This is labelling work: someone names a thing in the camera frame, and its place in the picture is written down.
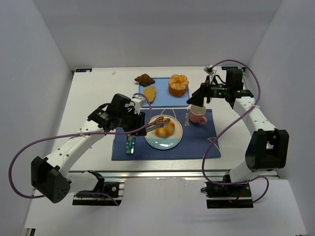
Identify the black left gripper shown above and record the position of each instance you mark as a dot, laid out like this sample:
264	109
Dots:
139	123

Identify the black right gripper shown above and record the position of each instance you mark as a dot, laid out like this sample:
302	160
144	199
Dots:
207	91

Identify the round orange white bun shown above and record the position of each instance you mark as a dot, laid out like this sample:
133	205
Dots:
165	131

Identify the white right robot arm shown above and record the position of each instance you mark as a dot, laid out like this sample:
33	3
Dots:
267	149

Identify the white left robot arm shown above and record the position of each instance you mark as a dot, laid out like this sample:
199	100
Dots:
50	175

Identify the large orange muffin bread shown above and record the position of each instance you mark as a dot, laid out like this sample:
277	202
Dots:
178	85

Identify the sliced brown bread loaf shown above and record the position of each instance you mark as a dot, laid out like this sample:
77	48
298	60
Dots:
150	92

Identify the dark brown bread piece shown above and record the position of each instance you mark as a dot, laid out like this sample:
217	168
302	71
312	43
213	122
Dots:
144	80

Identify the pink mug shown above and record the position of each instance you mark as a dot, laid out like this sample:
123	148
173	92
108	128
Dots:
197	114

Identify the cream and blue plate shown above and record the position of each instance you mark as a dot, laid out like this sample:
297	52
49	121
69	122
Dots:
165	143

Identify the blue label sticker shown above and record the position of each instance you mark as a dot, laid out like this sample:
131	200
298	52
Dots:
83	70

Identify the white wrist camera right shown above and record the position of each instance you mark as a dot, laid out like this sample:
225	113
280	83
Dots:
210	70

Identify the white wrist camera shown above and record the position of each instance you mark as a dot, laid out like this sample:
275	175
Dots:
210	70
139	101

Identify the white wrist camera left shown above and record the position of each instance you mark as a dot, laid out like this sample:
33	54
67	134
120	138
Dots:
139	101

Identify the silver spoon teal handle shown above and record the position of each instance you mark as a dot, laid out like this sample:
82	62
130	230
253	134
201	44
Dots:
127	147

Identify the silver fork teal handle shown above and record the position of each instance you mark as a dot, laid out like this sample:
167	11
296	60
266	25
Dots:
132	145

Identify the silver knife teal handle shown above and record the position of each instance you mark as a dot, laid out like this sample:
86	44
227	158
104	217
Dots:
131	146

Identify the aluminium frame rail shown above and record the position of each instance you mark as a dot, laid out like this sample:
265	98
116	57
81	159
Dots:
169	174

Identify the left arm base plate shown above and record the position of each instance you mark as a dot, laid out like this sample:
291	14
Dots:
114	188

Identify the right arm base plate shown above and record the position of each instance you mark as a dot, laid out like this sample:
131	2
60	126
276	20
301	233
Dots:
227	196

